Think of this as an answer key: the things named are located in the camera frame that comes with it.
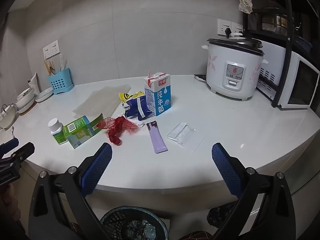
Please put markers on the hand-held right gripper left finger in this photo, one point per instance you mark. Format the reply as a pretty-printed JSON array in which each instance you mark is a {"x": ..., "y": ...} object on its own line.
[{"x": 97, "y": 170}]

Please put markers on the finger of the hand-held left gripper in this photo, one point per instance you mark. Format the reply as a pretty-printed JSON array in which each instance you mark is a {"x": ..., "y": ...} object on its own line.
[
  {"x": 10, "y": 146},
  {"x": 21, "y": 152}
]

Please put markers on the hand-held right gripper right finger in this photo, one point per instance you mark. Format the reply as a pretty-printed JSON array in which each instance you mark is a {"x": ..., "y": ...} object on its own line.
[{"x": 226, "y": 167}]

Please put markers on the green cardboard box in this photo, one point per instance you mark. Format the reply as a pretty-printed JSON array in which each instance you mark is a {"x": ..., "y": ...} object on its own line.
[{"x": 80, "y": 132}]

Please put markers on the white pill bottle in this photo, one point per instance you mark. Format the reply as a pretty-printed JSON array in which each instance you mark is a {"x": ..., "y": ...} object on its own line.
[{"x": 56, "y": 130}]

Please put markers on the red mesh net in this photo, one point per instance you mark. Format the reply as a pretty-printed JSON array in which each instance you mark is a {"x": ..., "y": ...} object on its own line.
[{"x": 116, "y": 126}]

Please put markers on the dark mesh trash bin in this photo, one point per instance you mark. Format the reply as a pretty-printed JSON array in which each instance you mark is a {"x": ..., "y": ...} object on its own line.
[{"x": 112, "y": 217}]

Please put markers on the clear plastic bag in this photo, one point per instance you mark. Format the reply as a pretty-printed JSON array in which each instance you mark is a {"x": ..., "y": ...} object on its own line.
[{"x": 178, "y": 133}]

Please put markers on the purple sachet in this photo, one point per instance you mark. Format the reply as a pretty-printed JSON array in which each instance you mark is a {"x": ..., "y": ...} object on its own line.
[{"x": 157, "y": 140}]

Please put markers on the clear bubble wrap sheet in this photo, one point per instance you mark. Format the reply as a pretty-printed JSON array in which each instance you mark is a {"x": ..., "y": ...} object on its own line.
[{"x": 100, "y": 100}]

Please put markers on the blue snack bag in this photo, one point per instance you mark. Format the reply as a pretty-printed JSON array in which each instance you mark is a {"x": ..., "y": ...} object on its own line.
[{"x": 136, "y": 106}]

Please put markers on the yellow wrapper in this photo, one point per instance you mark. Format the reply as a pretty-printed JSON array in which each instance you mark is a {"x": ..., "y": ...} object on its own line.
[{"x": 125, "y": 96}]

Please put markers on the blue white milk carton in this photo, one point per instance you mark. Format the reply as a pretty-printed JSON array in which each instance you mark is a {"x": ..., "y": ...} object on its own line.
[{"x": 160, "y": 97}]

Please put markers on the wooden trivet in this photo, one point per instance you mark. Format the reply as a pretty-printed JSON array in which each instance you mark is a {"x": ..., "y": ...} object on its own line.
[{"x": 30, "y": 113}]

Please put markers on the white plate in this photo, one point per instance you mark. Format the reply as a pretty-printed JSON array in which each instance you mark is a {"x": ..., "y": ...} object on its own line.
[{"x": 31, "y": 108}]

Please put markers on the black plastic bag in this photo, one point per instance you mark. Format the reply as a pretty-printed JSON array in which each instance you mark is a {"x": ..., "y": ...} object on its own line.
[{"x": 220, "y": 212}]

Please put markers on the large white bowl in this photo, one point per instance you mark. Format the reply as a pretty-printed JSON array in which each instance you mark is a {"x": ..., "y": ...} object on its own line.
[{"x": 25, "y": 102}]

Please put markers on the small white bowl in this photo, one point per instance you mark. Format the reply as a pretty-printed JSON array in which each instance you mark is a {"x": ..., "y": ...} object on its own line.
[{"x": 25, "y": 92}]

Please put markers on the blue striped plate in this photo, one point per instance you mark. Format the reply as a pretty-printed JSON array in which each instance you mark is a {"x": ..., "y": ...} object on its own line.
[{"x": 44, "y": 95}]

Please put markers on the white slanted jug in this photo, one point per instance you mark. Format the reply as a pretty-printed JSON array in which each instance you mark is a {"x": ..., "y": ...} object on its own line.
[{"x": 33, "y": 82}]

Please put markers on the brown patterned slipper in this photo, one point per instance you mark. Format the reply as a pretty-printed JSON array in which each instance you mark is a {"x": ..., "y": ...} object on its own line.
[{"x": 196, "y": 236}]

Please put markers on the blue utensil holder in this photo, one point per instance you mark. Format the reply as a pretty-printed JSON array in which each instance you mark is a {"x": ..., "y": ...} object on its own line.
[{"x": 60, "y": 82}]

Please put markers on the metal spoon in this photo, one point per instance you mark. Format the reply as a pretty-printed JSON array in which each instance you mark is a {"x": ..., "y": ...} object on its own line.
[{"x": 52, "y": 70}]

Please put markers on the bundle of wooden chopsticks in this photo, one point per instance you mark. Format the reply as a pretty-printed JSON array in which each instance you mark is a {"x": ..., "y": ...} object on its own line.
[{"x": 47, "y": 67}]

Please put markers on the white plastic stick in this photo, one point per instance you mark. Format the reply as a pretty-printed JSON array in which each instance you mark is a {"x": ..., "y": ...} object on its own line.
[
  {"x": 64, "y": 65},
  {"x": 61, "y": 62}
]

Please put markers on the white floral rice cooker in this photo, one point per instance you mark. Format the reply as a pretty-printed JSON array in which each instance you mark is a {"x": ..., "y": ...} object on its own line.
[{"x": 225, "y": 67}]

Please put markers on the white microwave oven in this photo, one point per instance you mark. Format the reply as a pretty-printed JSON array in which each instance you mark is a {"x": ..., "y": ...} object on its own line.
[{"x": 300, "y": 80}]

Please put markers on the black power plug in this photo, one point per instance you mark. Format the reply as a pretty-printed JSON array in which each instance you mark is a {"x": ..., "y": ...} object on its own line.
[{"x": 227, "y": 32}]

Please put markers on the steel pot with glass lid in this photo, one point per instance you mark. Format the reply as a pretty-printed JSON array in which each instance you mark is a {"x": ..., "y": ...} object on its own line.
[{"x": 273, "y": 23}]

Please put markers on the black metal rack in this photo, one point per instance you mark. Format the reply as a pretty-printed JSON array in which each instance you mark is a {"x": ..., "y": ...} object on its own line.
[{"x": 290, "y": 30}]

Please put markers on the white wall socket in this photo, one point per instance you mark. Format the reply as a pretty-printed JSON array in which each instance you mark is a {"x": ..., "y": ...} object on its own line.
[
  {"x": 222, "y": 25},
  {"x": 46, "y": 52},
  {"x": 237, "y": 28},
  {"x": 55, "y": 47}
]

